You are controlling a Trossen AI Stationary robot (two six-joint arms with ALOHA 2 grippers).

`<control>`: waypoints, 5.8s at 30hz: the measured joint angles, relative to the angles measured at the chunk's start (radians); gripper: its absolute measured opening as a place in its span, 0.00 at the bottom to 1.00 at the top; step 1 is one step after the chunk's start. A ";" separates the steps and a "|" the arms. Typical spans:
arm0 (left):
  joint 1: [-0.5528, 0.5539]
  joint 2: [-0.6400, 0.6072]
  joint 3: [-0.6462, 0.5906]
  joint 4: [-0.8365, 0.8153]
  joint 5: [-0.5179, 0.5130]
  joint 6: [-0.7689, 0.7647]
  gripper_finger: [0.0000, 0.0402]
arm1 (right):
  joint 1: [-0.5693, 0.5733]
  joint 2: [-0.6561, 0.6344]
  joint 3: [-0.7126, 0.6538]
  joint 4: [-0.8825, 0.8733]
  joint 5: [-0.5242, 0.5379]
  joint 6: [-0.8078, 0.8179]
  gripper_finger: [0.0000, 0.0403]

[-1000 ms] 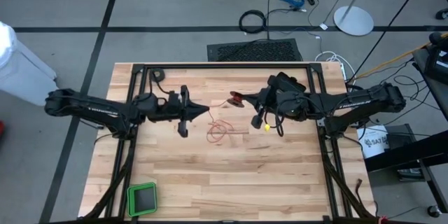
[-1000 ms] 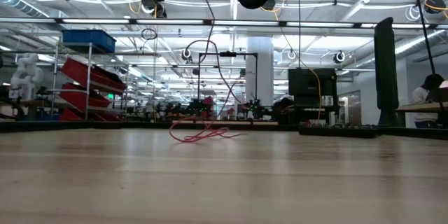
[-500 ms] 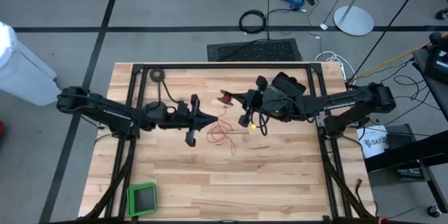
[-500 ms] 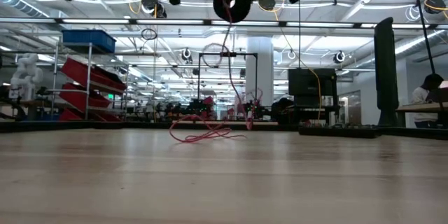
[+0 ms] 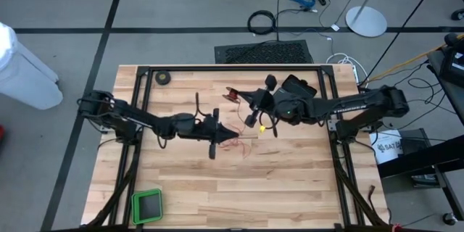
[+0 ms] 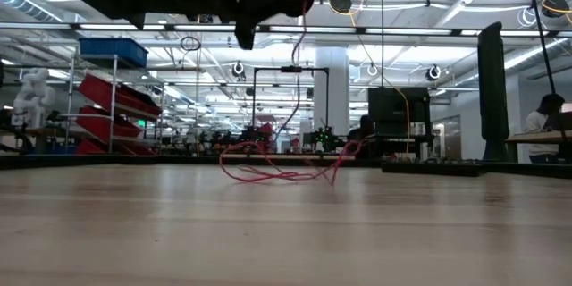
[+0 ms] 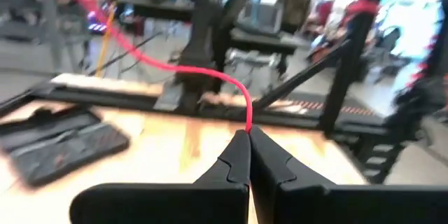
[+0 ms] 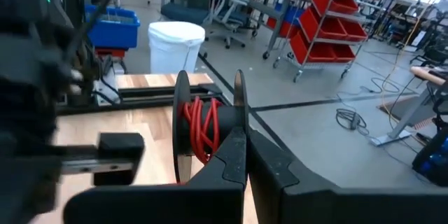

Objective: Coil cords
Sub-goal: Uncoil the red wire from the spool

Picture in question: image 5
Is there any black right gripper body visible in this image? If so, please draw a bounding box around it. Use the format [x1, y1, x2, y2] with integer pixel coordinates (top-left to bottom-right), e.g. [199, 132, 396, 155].
[244, 73, 278, 129]

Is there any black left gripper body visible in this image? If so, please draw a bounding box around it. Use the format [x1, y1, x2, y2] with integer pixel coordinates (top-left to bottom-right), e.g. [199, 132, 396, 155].
[196, 107, 223, 160]

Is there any thin red wire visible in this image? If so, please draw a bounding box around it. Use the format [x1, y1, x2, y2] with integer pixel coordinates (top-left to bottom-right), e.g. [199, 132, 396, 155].
[217, 88, 253, 160]

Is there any black wire spool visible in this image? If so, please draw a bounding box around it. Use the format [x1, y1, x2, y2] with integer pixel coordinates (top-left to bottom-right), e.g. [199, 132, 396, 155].
[223, 86, 241, 104]

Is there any black floor mat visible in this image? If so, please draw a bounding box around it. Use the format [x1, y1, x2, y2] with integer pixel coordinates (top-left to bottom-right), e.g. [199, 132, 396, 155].
[213, 39, 315, 65]

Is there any black tape roll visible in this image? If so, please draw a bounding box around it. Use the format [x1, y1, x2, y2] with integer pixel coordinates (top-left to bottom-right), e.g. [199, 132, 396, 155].
[154, 70, 172, 86]

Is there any green plastic tray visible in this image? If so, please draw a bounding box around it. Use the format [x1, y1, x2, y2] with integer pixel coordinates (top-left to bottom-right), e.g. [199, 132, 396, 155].
[130, 188, 164, 225]

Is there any thin black slanted pole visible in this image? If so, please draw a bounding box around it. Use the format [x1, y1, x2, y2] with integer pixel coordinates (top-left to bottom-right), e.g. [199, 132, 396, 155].
[360, 0, 447, 84]

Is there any black desk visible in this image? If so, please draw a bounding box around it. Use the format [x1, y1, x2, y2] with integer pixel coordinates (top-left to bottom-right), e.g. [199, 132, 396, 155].
[376, 32, 464, 222]

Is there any white trash bin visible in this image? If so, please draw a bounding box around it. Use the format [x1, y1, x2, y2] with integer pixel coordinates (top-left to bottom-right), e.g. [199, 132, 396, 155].
[0, 21, 65, 111]

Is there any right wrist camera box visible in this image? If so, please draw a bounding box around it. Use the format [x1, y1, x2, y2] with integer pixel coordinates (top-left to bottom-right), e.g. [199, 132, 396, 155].
[257, 92, 276, 112]

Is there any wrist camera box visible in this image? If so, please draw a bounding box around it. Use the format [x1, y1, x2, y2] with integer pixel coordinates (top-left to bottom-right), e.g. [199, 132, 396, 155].
[257, 92, 276, 112]
[197, 120, 215, 139]

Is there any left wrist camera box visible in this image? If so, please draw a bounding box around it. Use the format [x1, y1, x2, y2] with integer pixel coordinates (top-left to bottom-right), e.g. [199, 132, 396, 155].
[197, 120, 215, 139]

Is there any black aluminium table frame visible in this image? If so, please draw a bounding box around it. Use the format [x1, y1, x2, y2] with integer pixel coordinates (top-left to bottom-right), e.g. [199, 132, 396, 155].
[81, 64, 403, 232]

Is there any coiled black floor cable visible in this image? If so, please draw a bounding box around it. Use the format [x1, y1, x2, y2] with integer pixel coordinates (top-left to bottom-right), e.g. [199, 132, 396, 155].
[246, 9, 278, 36]

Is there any white floor cable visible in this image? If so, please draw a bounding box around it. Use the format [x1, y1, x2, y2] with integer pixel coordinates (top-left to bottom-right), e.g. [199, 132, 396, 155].
[325, 52, 369, 88]

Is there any white round pedestal stand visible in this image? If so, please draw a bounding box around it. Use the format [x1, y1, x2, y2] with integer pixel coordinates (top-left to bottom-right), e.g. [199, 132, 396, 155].
[344, 0, 436, 38]

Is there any yellow hanging cable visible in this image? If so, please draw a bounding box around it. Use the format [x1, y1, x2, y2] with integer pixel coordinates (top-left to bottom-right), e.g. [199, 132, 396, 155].
[368, 33, 464, 83]

